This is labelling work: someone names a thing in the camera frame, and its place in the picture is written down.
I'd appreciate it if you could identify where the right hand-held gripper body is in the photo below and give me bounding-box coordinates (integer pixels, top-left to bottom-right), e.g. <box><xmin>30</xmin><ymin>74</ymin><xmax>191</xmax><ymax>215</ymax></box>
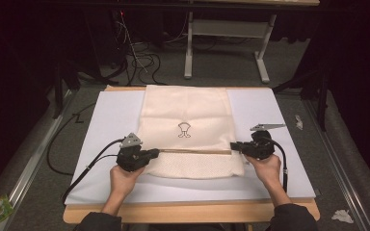
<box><xmin>241</xmin><ymin>123</ymin><xmax>287</xmax><ymax>161</ymax></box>

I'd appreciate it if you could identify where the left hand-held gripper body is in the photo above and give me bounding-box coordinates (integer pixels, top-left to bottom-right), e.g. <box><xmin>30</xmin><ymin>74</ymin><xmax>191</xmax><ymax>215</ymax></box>
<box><xmin>116</xmin><ymin>132</ymin><xmax>151</xmax><ymax>173</ymax></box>

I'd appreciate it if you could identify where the cream knitted garment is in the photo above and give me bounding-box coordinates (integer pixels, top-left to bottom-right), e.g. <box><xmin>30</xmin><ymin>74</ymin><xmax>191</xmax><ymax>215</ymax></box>
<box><xmin>137</xmin><ymin>84</ymin><xmax>246</xmax><ymax>180</ymax></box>

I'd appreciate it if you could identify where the person's right hand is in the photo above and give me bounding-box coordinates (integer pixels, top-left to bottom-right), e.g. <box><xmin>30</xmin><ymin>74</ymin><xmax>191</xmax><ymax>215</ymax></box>
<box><xmin>244</xmin><ymin>153</ymin><xmax>282</xmax><ymax>188</ymax></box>

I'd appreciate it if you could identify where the person's left hand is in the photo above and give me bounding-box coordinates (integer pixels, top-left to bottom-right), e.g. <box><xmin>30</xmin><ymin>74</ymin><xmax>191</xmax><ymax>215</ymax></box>
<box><xmin>109</xmin><ymin>165</ymin><xmax>146</xmax><ymax>200</ymax></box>

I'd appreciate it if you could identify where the white table mat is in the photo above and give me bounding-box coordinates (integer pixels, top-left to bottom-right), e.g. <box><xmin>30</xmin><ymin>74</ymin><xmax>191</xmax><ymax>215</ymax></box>
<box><xmin>64</xmin><ymin>88</ymin><xmax>317</xmax><ymax>206</ymax></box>

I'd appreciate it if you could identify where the wooden table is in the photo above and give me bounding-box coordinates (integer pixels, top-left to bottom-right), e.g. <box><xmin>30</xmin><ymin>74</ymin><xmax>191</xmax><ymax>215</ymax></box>
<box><xmin>62</xmin><ymin>84</ymin><xmax>321</xmax><ymax>224</ymax></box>

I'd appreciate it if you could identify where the black stand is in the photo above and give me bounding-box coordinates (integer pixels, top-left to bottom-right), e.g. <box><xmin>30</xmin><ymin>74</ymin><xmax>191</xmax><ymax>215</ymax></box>
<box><xmin>271</xmin><ymin>62</ymin><xmax>332</xmax><ymax>133</ymax></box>
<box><xmin>51</xmin><ymin>59</ymin><xmax>110</xmax><ymax>120</ymax></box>

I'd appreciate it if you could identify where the crumpled white tissue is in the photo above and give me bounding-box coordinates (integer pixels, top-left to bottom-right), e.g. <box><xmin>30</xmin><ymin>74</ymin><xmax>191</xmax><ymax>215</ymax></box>
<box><xmin>330</xmin><ymin>209</ymin><xmax>356</xmax><ymax>225</ymax></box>

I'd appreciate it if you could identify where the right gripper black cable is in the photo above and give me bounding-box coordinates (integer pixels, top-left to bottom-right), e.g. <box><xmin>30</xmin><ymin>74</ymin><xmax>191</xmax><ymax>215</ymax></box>
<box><xmin>260</xmin><ymin>136</ymin><xmax>289</xmax><ymax>194</ymax></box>

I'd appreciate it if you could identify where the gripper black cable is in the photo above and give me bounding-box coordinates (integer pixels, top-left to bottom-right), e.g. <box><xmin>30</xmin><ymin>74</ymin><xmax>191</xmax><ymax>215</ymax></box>
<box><xmin>61</xmin><ymin>138</ymin><xmax>127</xmax><ymax>204</ymax></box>
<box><xmin>260</xmin><ymin>136</ymin><xmax>289</xmax><ymax>194</ymax></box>

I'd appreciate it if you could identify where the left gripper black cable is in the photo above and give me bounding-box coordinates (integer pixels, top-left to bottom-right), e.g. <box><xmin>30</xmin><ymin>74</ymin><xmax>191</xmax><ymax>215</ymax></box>
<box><xmin>61</xmin><ymin>138</ymin><xmax>127</xmax><ymax>204</ymax></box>

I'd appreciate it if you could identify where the metal floor rail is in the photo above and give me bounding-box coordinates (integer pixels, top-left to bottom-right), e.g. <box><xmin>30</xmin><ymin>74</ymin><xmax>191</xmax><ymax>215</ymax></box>
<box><xmin>7</xmin><ymin>90</ymin><xmax>75</xmax><ymax>210</ymax></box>
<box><xmin>303</xmin><ymin>98</ymin><xmax>370</xmax><ymax>231</ymax></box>

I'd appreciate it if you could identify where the thin black floor cable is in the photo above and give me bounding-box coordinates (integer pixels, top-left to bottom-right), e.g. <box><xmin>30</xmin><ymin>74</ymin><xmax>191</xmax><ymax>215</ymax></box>
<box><xmin>46</xmin><ymin>101</ymin><xmax>98</xmax><ymax>177</ymax></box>

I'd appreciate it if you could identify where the tangle of floor cables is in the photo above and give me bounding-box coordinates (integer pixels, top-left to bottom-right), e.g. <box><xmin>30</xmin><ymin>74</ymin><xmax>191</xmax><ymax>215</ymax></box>
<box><xmin>108</xmin><ymin>9</ymin><xmax>189</xmax><ymax>87</ymax></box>

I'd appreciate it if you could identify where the white metal desk frame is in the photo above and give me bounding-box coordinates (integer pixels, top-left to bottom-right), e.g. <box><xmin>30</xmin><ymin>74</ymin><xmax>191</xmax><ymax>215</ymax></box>
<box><xmin>183</xmin><ymin>11</ymin><xmax>278</xmax><ymax>85</ymax></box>

